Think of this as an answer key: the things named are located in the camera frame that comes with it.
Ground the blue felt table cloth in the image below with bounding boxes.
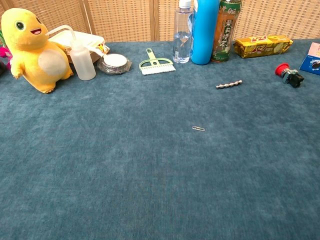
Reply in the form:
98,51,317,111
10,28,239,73
0,38,320,240

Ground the clear plastic water bottle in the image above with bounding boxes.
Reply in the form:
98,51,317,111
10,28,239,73
172,0,194,64

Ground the blue plastic bottle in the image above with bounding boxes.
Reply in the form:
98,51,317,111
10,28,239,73
190,0,220,66

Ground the beige lidded lunch box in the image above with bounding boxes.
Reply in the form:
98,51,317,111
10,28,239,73
48,31,106,65

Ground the round clear lidded cup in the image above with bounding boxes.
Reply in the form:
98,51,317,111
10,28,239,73
97,53,132,75

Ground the small orange snack packet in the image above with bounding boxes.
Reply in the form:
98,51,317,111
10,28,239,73
96,42,110,56

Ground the blue pink cookie box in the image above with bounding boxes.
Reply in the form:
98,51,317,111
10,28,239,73
298,41,320,73

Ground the red emergency stop button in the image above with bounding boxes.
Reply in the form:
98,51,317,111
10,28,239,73
275,62,305,89

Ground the green tea drink bottle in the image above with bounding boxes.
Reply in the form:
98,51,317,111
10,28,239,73
211,0,243,63

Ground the colourful feather shuttlecock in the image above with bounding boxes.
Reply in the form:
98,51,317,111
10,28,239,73
0,29,13,70

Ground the woven wicker folding screen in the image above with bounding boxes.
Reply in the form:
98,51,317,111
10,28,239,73
0,0,320,43

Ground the yellow biscuit packet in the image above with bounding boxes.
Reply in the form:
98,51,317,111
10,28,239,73
233,35,294,59

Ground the white squeeze wash bottle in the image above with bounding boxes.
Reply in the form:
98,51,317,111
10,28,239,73
45,24,97,81

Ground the green plastic cleaning brush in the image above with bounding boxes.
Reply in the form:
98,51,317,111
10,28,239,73
138,48,177,76

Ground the yellow plush dinosaur toy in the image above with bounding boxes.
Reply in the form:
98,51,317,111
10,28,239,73
0,7,74,94

